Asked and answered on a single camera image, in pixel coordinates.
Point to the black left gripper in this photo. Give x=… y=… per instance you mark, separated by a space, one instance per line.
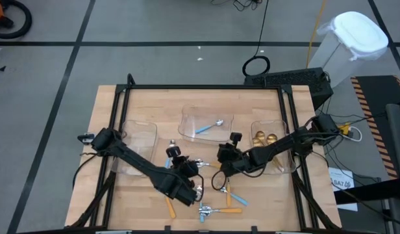
x=187 y=167

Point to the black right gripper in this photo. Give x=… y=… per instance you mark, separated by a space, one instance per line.
x=234 y=159

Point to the wooden spoons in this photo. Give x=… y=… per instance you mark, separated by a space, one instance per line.
x=256 y=142

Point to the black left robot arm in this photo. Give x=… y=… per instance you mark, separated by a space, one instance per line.
x=138 y=161

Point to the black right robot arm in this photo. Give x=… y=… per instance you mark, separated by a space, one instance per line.
x=278 y=148

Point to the clear plastic bin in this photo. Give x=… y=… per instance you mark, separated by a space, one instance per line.
x=274 y=125
x=190 y=113
x=138 y=143

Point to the black computer tower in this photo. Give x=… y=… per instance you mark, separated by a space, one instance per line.
x=294 y=79

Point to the white paper label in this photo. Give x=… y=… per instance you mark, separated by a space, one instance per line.
x=336 y=175

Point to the yellow power plug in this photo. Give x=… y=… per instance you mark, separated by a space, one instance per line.
x=344 y=129

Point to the black metal beam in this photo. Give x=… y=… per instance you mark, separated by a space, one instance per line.
x=375 y=194

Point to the hazard striped black mat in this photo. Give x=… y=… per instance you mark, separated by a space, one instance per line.
x=382 y=91

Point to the white lidded trash can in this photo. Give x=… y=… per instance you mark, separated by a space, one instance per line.
x=359 y=32

